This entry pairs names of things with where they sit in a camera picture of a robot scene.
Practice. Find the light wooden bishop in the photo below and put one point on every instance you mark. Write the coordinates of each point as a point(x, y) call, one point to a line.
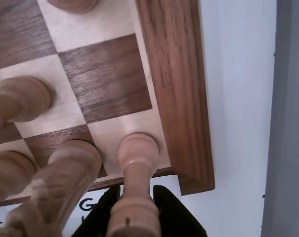
point(11, 170)

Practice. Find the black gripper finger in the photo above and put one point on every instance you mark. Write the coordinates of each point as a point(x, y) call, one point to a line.
point(97, 219)
point(176, 219)

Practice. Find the light wooden knight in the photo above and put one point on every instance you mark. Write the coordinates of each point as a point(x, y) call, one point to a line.
point(70, 168)

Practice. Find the wooden chessboard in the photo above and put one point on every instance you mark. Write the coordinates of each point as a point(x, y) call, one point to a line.
point(179, 98)

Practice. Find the light wooden pawn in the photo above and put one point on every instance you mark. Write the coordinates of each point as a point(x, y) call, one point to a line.
point(28, 98)
point(72, 5)

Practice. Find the light wooden rook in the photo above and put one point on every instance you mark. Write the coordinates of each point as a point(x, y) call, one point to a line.
point(137, 158)

